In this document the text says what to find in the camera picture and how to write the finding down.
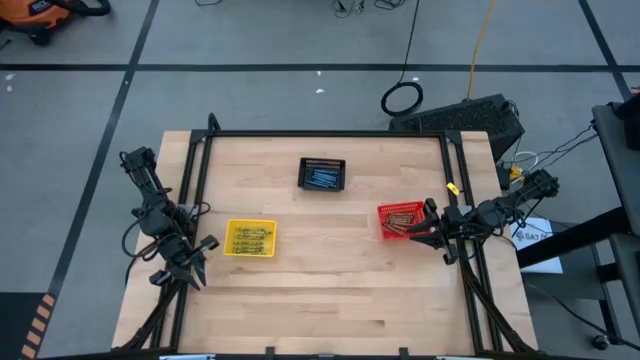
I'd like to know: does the red plastic basket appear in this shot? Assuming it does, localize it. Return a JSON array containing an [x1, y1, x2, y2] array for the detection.
[[376, 200, 432, 242]]

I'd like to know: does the orange shop vacuum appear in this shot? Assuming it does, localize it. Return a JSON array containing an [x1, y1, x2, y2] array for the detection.
[[0, 0, 112, 47]]

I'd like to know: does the black metal beam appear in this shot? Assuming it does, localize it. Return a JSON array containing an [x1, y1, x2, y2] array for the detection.
[[516, 206, 632, 270]]

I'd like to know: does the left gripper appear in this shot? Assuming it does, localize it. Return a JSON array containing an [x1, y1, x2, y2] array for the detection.
[[148, 234, 220, 292]]

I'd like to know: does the black cable with coil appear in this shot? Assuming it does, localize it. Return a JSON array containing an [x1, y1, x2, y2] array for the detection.
[[380, 0, 425, 118]]

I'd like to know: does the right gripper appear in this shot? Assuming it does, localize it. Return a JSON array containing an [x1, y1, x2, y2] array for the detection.
[[408, 197, 469, 266]]

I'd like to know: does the black plastic basket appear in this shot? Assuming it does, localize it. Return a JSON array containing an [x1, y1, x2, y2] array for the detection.
[[297, 156, 348, 193]]

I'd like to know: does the yellow cable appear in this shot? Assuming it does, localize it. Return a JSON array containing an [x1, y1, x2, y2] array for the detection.
[[466, 0, 497, 101]]

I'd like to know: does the black aluminium table frame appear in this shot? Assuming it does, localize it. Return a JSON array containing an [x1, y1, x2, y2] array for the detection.
[[117, 112, 539, 360]]

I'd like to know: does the black computer tower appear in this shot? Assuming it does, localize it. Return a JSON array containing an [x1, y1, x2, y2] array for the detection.
[[388, 93, 526, 162]]

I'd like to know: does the white paper sheet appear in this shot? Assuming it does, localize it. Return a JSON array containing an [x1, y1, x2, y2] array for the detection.
[[509, 216, 565, 275]]

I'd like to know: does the yellow plastic basket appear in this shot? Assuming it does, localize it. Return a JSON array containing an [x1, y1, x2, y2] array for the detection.
[[223, 218, 278, 259]]

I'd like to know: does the grey side table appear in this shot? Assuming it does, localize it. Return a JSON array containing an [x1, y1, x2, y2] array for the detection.
[[592, 102, 640, 351]]

